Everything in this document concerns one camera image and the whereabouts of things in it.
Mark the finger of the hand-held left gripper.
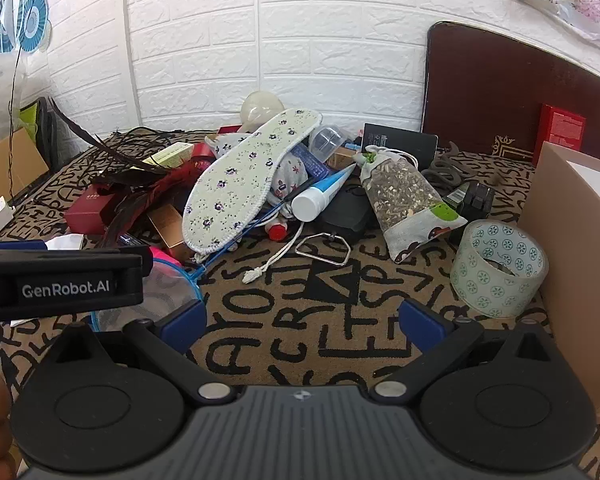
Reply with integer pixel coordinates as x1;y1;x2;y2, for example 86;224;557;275
116;234;151;257

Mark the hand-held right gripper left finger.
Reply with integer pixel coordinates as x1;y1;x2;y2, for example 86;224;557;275
45;299;237;408

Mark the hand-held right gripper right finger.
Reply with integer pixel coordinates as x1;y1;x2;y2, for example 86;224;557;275
370;299;557;404

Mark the blue hand net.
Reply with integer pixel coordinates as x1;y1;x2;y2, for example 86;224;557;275
91;195;292;335

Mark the cardboard box container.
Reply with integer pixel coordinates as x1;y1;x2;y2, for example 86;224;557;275
517;141;600;413

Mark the pink plastic item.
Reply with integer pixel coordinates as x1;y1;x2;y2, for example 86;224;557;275
149;245;182;267

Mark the brown shiny box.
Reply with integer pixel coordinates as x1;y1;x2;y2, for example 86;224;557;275
146;204;197;262

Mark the white tissue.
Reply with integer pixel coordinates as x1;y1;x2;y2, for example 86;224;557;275
44;233;84;252

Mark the dark red feather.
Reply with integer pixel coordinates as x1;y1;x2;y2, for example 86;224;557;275
91;159;207;248

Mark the red gift box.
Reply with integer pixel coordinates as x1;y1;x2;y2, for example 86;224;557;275
63;184;120;236

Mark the patterned clear tape roll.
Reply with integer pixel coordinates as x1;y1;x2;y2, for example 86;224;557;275
449;219;549;319

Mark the yellow green small box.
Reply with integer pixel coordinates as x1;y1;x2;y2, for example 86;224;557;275
141;142;194;169

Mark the letter print mat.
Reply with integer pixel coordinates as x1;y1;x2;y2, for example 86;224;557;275
0;130;600;480

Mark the herb sachet bag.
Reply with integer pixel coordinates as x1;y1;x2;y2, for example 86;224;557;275
355;145;469;264

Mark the open brown cardboard box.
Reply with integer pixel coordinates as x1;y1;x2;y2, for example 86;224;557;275
0;129;51;217

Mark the black power adapter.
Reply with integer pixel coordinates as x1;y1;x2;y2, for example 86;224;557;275
441;180;497;222

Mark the floral shoe insole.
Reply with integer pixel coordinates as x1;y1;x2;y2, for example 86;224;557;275
182;108;324;254

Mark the black hand scale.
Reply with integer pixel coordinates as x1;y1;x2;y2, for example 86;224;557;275
320;179;377;234

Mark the black green bag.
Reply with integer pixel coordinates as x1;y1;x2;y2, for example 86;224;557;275
19;96;63;173

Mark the grey hair clip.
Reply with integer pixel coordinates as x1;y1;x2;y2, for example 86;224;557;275
421;142;475;192

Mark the white blue toothpaste tube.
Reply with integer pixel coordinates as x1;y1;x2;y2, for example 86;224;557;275
291;162;359;222

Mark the small brown box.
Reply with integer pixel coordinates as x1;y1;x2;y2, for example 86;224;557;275
327;146;359;170

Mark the black rectangular box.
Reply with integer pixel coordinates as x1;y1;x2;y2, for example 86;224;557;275
362;122;439;172

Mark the cream round bulb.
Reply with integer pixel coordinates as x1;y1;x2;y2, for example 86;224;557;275
239;90;286;134

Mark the colourful blue packet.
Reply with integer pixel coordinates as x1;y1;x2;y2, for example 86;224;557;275
294;146;332;182

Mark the clear plastic cup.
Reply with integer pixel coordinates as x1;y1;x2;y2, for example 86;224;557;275
307;125;347;164

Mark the tall red box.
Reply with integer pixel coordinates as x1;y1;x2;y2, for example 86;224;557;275
532;103;587;166

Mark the blue paper fan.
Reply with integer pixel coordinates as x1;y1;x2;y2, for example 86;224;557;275
0;0;49;55

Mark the dark wooden board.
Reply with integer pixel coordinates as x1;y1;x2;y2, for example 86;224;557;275
422;21;600;163

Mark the metal wire ring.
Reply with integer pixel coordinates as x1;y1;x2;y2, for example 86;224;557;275
295;232;352;266

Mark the reindeer print drawstring bag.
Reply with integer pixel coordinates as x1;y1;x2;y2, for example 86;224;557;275
204;131;312;286

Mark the hanging black cord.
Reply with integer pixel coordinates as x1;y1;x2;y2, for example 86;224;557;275
6;0;52;202

